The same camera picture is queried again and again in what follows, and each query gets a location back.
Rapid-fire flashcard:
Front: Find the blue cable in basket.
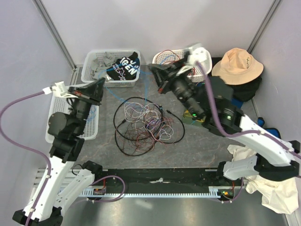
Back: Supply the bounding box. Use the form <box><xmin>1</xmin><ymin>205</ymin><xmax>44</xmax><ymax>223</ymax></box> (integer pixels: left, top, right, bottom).
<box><xmin>87</xmin><ymin>109</ymin><xmax>97</xmax><ymax>123</ymax></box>

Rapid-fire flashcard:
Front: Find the aluminium corner post left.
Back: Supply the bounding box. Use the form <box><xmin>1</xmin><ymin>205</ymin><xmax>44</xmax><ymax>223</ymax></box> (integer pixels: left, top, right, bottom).
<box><xmin>33</xmin><ymin>0</ymin><xmax>77</xmax><ymax>70</ymax></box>

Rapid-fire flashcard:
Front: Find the blue cloth at wall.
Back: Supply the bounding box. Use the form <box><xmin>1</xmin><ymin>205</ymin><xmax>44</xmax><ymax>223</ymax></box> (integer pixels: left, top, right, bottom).
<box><xmin>257</xmin><ymin>117</ymin><xmax>281</xmax><ymax>139</ymax></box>

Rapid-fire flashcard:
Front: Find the slotted cable duct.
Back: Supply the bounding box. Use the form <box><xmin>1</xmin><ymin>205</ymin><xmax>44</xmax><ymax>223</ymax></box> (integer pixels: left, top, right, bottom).
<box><xmin>79</xmin><ymin>187</ymin><xmax>234</xmax><ymax>198</ymax></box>

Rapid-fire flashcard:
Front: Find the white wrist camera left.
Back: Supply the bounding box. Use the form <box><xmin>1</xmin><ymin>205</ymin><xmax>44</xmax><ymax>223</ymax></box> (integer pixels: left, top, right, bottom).
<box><xmin>42</xmin><ymin>81</ymin><xmax>77</xmax><ymax>98</ymax></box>

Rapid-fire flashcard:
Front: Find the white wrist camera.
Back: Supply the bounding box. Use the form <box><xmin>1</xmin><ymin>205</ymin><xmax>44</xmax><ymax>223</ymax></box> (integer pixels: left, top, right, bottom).
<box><xmin>42</xmin><ymin>81</ymin><xmax>77</xmax><ymax>98</ymax></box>
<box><xmin>176</xmin><ymin>43</ymin><xmax>209</xmax><ymax>77</ymax></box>

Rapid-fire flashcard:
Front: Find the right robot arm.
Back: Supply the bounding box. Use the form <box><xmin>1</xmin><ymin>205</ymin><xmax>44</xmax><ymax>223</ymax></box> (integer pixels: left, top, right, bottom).
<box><xmin>148</xmin><ymin>60</ymin><xmax>300</xmax><ymax>186</ymax></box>

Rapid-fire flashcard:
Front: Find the grey cloth in basket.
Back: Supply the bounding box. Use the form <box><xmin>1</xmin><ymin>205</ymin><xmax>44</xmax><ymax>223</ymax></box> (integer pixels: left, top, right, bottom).
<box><xmin>90</xmin><ymin>52</ymin><xmax>117</xmax><ymax>81</ymax></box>

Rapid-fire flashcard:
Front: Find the red cable in basket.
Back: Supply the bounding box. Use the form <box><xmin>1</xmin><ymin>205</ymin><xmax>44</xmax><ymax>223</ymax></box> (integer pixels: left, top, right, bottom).
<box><xmin>190</xmin><ymin>65</ymin><xmax>200</xmax><ymax>81</ymax></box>

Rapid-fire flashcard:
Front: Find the yellow ethernet cable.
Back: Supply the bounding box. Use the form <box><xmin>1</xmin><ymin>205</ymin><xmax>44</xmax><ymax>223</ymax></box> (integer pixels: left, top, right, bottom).
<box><xmin>184</xmin><ymin>113</ymin><xmax>205</xmax><ymax>125</ymax></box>

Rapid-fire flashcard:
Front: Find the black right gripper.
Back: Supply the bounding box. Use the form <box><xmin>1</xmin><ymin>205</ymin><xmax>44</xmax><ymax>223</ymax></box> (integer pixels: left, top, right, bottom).
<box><xmin>147</xmin><ymin>58</ymin><xmax>201</xmax><ymax>119</ymax></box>

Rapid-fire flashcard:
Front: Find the brown wire in pile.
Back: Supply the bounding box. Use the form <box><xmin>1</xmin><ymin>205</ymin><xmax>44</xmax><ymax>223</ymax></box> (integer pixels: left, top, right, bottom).
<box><xmin>117</xmin><ymin>105</ymin><xmax>174</xmax><ymax>153</ymax></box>

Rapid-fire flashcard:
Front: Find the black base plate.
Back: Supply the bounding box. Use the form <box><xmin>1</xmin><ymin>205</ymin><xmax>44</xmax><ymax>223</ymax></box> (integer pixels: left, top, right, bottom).
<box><xmin>76</xmin><ymin>167</ymin><xmax>244</xmax><ymax>195</ymax></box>

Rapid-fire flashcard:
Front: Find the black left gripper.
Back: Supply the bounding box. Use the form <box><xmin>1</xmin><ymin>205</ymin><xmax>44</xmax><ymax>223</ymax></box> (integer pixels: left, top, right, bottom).
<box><xmin>69</xmin><ymin>77</ymin><xmax>107</xmax><ymax>133</ymax></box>

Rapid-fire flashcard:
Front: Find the green rectangular tray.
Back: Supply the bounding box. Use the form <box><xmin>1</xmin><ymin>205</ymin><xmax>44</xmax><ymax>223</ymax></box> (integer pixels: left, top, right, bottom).
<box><xmin>182</xmin><ymin>110</ymin><xmax>206</xmax><ymax>127</ymax></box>

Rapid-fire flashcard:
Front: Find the beige bucket hat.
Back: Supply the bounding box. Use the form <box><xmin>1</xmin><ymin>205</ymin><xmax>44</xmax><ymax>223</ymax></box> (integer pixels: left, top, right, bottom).
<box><xmin>211</xmin><ymin>48</ymin><xmax>264</xmax><ymax>85</ymax></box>

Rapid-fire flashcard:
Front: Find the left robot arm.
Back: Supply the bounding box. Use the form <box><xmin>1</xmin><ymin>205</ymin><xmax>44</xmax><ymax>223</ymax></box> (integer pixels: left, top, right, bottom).
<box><xmin>12</xmin><ymin>78</ymin><xmax>105</xmax><ymax>226</ymax></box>

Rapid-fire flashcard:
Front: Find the aluminium corner post right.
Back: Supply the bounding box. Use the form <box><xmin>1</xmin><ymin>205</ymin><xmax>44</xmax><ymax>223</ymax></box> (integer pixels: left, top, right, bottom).
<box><xmin>247</xmin><ymin>0</ymin><xmax>282</xmax><ymax>54</ymax></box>

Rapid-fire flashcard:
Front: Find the black garment under hat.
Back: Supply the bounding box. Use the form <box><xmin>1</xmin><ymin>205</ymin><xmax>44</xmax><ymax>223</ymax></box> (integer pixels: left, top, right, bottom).
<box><xmin>210</xmin><ymin>57</ymin><xmax>263</xmax><ymax>102</ymax></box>

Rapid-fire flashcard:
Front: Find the white rectangular basket left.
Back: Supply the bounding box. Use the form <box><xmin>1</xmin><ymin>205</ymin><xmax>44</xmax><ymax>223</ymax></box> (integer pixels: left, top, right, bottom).
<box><xmin>45</xmin><ymin>95</ymin><xmax>99</xmax><ymax>144</ymax></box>

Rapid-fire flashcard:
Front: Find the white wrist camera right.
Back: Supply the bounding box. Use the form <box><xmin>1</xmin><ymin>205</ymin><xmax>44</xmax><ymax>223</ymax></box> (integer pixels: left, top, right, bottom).
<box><xmin>176</xmin><ymin>43</ymin><xmax>209</xmax><ymax>77</ymax></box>

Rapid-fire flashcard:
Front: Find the black printed t-shirt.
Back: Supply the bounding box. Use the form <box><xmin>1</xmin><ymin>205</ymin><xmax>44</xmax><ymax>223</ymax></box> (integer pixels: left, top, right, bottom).
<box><xmin>107</xmin><ymin>52</ymin><xmax>140</xmax><ymax>81</ymax></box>

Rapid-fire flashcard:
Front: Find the aluminium corner post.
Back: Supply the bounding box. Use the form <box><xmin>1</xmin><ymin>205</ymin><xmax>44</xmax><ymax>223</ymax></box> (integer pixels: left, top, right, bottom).
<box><xmin>33</xmin><ymin>0</ymin><xmax>77</xmax><ymax>70</ymax></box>
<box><xmin>247</xmin><ymin>0</ymin><xmax>282</xmax><ymax>54</ymax></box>

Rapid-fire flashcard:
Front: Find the thick black cable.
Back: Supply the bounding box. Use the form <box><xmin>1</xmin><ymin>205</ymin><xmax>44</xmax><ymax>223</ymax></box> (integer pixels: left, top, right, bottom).
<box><xmin>113</xmin><ymin>97</ymin><xmax>186</xmax><ymax>157</ymax></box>

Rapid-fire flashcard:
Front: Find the white cloth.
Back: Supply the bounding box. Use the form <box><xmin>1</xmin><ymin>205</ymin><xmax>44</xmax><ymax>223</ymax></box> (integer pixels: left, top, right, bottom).
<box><xmin>227</xmin><ymin>144</ymin><xmax>298</xmax><ymax>215</ymax></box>

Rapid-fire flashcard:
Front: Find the white wire in pile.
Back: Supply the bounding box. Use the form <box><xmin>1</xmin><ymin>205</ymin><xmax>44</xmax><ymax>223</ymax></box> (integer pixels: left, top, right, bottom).
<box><xmin>123</xmin><ymin>101</ymin><xmax>174</xmax><ymax>142</ymax></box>

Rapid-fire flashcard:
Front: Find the white oval perforated basket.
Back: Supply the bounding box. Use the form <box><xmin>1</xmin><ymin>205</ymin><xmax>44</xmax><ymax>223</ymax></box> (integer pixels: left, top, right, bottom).
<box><xmin>152</xmin><ymin>49</ymin><xmax>213</xmax><ymax>82</ymax></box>

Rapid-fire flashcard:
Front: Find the blue cable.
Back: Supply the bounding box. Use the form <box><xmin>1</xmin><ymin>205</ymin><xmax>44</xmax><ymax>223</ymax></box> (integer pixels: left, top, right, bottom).
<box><xmin>95</xmin><ymin>55</ymin><xmax>179</xmax><ymax>109</ymax></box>
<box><xmin>87</xmin><ymin>109</ymin><xmax>97</xmax><ymax>123</ymax></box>

